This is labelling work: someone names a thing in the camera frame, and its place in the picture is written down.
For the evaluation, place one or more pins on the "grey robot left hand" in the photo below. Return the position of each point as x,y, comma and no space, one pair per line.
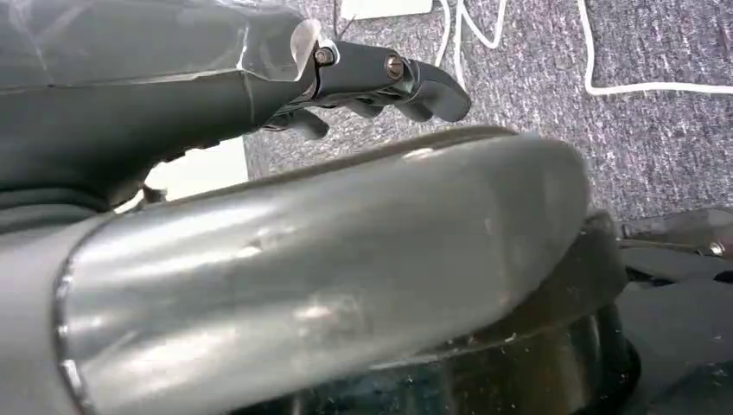
320,269

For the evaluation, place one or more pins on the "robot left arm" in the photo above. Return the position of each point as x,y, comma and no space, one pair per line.
26,321

